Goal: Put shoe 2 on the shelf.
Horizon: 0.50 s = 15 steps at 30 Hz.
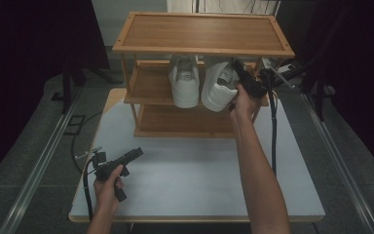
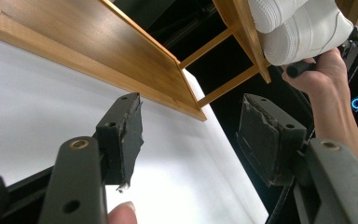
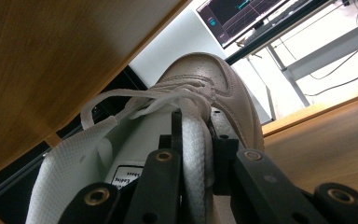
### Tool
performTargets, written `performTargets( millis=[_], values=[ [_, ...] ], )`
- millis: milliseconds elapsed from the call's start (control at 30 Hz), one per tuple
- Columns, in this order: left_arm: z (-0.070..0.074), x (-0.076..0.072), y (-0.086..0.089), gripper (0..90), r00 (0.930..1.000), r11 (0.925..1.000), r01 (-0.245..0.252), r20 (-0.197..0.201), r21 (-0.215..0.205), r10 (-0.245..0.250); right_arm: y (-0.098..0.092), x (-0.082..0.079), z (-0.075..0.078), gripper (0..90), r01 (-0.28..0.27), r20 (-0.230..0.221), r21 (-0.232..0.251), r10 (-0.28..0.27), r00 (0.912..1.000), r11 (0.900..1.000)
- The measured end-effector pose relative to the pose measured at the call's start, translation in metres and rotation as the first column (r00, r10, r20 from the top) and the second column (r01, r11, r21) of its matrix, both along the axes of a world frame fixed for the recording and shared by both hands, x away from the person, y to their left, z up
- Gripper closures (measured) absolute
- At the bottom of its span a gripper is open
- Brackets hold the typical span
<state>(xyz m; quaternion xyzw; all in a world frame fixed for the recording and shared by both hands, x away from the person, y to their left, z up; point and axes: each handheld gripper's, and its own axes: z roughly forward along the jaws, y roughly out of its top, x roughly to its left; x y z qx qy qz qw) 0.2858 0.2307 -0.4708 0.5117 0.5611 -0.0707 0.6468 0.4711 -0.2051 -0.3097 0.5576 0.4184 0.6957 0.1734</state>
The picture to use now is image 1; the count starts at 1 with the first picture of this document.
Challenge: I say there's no black metal stand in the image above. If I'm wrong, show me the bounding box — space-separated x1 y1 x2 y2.
271 48 336 123
51 58 125 115

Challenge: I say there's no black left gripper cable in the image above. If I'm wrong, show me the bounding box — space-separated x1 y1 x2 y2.
82 158 95 222

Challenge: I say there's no dark curtain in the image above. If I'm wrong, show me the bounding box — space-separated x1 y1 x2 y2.
275 0 374 183
0 0 111 189

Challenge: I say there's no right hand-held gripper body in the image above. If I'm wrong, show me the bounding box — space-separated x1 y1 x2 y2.
239 66 296 99

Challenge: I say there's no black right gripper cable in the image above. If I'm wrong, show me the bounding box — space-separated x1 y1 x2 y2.
266 72 280 177

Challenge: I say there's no person's left hand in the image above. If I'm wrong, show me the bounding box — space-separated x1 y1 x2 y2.
93 163 126 216

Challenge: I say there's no white cabinet with cables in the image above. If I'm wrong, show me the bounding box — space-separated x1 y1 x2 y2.
166 0 282 17

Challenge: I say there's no thin black floor cable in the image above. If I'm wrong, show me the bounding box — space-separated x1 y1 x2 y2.
70 111 103 174

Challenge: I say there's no person's right hand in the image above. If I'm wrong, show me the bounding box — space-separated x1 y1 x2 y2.
228 82 265 124

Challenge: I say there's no white sneaker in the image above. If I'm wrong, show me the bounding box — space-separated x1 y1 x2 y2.
168 54 201 109
201 58 242 113

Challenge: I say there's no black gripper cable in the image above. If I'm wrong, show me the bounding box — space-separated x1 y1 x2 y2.
266 72 280 177
82 158 95 222

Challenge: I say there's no black floor socket frame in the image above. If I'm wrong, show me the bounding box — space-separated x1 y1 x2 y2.
62 114 87 137

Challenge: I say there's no metal floor rail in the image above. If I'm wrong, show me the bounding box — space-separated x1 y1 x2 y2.
0 92 83 234
301 92 374 234

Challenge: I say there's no white power strip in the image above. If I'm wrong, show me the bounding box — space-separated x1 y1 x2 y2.
261 57 297 74

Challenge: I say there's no wooden three-tier shoe rack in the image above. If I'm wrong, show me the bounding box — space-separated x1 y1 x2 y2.
111 12 296 140

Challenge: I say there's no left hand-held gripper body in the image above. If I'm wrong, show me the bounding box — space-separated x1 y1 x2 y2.
75 146 134 203

